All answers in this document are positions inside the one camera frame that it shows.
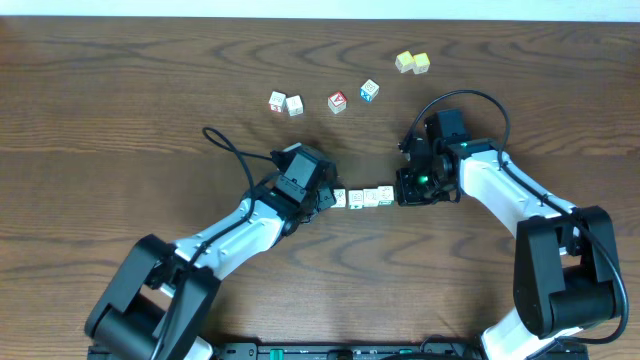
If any wooden block with dots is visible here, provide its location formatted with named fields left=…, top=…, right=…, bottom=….
left=333, top=189, right=347, bottom=208

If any wooden block green edge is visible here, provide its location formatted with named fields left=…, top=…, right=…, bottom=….
left=348, top=190, right=364, bottom=210

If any wooden block green picture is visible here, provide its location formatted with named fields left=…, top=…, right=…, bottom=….
left=377, top=185, right=395, bottom=206

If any wooden block letter Y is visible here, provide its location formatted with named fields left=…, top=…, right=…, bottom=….
left=363, top=188, right=379, bottom=207

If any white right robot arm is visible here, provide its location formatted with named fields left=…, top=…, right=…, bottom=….
left=396, top=138, right=629, bottom=359

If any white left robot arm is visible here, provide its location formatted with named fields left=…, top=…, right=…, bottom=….
left=84, top=166, right=337, bottom=359

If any wooden block blue T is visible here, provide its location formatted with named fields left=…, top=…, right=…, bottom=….
left=286, top=95, right=304, bottom=116

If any wooden block red A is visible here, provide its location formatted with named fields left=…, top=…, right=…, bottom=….
left=328, top=91, right=348, bottom=114

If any wooden block red 3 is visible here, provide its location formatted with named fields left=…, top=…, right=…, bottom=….
left=268, top=91, right=286, bottom=113

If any wooden block blue X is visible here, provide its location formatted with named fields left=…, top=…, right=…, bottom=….
left=360, top=79, right=380, bottom=102

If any yellow wooden block right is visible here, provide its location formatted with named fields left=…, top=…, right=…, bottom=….
left=413, top=52, right=431, bottom=74

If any yellow wooden block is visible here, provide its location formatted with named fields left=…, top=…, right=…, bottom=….
left=395, top=51, right=415, bottom=73
left=413, top=52, right=431, bottom=74

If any yellow wooden block left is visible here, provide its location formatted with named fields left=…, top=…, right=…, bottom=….
left=395, top=51, right=415, bottom=73

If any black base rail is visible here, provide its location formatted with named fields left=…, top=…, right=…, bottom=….
left=87, top=334, right=590, bottom=360

